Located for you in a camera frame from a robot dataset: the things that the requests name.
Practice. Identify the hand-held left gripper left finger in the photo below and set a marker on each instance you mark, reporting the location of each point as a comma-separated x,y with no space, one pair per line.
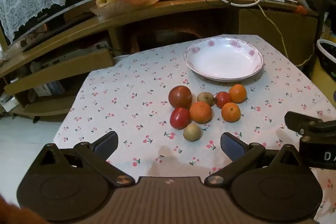
106,144

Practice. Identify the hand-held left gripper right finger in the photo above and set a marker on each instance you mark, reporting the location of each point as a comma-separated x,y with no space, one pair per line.
231,145

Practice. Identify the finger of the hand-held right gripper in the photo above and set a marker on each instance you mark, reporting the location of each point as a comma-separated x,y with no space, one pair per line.
302,121

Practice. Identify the brown-green round fruit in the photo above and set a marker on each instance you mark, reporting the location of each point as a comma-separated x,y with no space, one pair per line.
205,98
193,132

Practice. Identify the round red tomato with stem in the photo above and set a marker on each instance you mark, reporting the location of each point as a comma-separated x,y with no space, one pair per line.
223,99

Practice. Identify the oblong red tomato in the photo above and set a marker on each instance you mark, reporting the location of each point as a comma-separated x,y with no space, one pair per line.
179,118

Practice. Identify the large dark red tomato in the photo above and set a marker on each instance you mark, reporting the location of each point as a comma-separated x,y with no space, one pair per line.
180,96

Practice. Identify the white floral plate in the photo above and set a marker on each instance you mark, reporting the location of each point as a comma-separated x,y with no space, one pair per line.
223,61

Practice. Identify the cherry print tablecloth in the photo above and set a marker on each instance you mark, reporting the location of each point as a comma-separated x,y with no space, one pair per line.
131,108

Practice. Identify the black white-rimmed basin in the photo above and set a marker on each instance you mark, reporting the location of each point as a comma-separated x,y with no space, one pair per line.
326,56

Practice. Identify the blue box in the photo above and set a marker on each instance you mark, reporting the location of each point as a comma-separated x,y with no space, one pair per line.
48,88

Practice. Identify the wooden television cabinet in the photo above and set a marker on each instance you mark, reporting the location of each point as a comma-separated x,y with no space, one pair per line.
275,29

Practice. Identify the glass fruit bowl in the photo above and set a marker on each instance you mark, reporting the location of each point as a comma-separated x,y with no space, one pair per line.
118,7

